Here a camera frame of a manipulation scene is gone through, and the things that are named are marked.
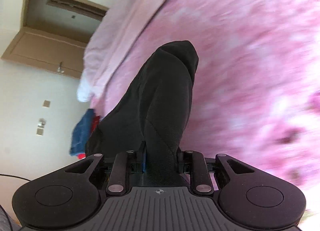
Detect wooden door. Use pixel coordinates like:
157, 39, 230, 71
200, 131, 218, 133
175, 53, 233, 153
1, 0, 108, 79

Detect pink floral bedspread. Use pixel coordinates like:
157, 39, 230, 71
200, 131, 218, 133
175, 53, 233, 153
89, 0, 320, 219

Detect folded blue jeans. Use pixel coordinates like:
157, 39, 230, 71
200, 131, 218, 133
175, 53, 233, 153
69, 109, 95, 156

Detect folded red garment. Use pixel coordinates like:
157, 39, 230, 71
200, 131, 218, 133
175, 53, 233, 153
77, 116, 100, 159

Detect wall switch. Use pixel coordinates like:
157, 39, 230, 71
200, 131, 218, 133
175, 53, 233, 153
42, 100, 50, 108

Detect wall socket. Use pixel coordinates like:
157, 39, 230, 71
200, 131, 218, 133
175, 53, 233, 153
36, 118, 47, 136

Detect black trousers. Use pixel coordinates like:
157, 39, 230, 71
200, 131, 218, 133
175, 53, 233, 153
85, 41, 199, 187

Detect pink pillow left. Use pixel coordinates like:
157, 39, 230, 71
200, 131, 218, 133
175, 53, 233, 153
80, 0, 166, 98

